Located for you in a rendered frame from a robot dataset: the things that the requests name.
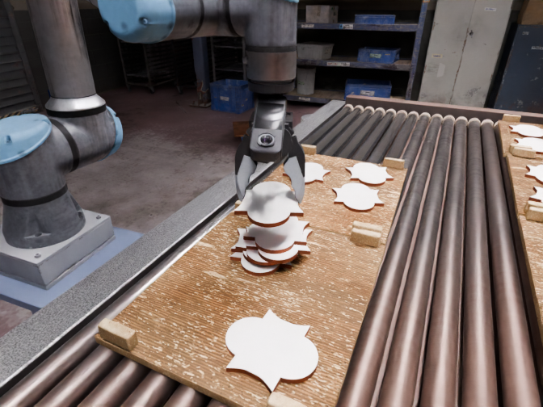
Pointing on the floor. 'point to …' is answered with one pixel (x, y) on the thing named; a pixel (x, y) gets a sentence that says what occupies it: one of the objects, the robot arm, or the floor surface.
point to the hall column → (201, 72)
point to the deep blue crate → (231, 96)
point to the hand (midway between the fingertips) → (270, 199)
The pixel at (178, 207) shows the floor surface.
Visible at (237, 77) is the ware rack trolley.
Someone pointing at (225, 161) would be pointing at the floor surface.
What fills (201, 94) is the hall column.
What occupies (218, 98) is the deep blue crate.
